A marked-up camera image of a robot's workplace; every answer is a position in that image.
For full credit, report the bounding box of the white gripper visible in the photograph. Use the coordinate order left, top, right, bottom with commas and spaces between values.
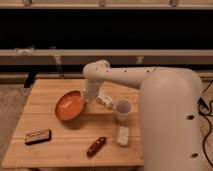
83, 79, 101, 102

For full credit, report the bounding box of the orange ceramic bowl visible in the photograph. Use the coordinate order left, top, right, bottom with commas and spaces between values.
55, 91, 84, 121

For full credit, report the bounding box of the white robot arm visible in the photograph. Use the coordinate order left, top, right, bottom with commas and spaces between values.
83, 60, 203, 171

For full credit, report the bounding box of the white rectangular packet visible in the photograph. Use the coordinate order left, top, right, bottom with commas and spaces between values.
97, 95, 113, 109

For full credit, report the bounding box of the clear plastic cup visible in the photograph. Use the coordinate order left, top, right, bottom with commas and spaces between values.
113, 99, 131, 122

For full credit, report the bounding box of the wooden table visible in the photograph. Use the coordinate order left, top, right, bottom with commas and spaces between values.
2, 79, 143, 168

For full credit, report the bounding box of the dark red snack bar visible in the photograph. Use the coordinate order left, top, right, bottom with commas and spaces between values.
87, 137, 106, 157

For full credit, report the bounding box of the white sponge block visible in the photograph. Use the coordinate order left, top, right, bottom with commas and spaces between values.
116, 126, 130, 147

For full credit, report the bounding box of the black and orange box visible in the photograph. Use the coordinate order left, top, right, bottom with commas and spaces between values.
25, 129, 51, 145

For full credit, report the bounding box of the grey horizontal rail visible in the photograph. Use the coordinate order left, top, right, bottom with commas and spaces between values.
0, 49, 213, 65

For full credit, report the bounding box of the black cable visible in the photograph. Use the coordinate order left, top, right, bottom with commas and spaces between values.
197, 79, 213, 168

